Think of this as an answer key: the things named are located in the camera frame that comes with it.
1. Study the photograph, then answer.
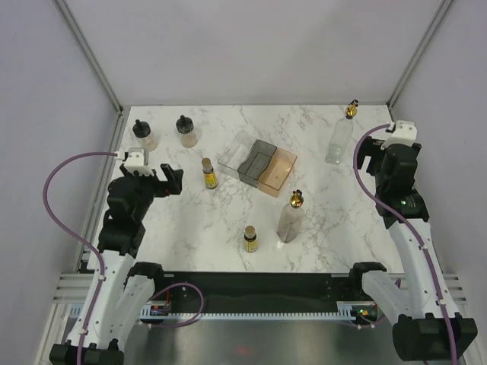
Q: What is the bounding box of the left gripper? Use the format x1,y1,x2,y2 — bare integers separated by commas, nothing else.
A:
120,163,183,221

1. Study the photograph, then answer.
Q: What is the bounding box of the tall clear bottle gold pourer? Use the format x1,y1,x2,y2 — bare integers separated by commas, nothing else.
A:
325,99,359,165

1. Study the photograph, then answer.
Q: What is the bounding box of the tall bottle gold pourer brown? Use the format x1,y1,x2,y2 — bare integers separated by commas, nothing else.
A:
277,189,305,243

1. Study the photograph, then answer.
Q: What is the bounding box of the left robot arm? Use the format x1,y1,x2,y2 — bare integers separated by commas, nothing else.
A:
49,163,183,364

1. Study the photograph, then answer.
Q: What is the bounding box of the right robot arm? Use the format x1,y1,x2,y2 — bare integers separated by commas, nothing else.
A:
347,137,478,363

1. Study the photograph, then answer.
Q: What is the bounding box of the small yellow label bottle upper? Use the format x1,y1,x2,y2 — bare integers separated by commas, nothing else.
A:
202,157,218,189

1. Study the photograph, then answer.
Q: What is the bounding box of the small yellow label bottle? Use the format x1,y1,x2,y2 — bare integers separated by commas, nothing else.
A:
243,225,258,253
202,157,218,189

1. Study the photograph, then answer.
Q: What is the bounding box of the shaker jar black cap right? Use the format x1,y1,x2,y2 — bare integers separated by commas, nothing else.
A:
176,115,198,148

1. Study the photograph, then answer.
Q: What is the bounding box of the shaker jar black cap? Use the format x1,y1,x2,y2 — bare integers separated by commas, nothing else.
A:
176,115,198,148
132,119,158,152

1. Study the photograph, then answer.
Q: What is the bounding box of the shaker jar black cap left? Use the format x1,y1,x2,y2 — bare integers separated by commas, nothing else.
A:
132,119,158,152

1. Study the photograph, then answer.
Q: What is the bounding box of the clear plastic bin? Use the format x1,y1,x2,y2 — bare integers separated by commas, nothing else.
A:
218,132,256,179

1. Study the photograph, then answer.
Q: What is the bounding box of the smoky grey plastic bin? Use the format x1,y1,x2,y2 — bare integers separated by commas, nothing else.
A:
237,139,277,188

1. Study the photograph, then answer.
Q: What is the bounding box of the small yellow label bottle lower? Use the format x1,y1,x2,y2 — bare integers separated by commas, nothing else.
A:
243,225,258,253

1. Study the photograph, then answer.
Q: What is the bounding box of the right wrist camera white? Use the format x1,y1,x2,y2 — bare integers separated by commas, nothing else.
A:
381,120,418,149

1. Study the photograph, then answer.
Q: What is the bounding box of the aluminium rail left side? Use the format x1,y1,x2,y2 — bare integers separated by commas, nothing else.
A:
73,108,129,273

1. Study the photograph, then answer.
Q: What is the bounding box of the aluminium rail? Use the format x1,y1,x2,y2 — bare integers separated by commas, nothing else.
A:
73,108,129,273
53,273,467,306

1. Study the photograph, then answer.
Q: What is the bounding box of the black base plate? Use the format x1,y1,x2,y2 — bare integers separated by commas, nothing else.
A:
155,271,371,313

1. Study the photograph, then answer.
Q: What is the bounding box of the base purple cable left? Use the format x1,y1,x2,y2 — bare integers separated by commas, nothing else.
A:
146,283,205,329

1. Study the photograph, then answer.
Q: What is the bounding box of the aluminium front rail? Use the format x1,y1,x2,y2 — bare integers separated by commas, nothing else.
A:
53,273,467,306

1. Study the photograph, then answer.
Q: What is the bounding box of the right aluminium frame post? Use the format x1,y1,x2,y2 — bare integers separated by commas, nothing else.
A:
387,0,455,113

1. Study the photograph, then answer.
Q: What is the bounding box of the aluminium frame post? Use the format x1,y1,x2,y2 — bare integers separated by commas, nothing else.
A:
53,0,123,116
387,0,455,113

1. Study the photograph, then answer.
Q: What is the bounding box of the white slotted cable duct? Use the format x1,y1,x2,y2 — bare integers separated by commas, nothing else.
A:
139,301,376,321

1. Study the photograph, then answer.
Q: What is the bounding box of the left aluminium frame post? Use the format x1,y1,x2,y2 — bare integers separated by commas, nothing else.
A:
53,0,123,116

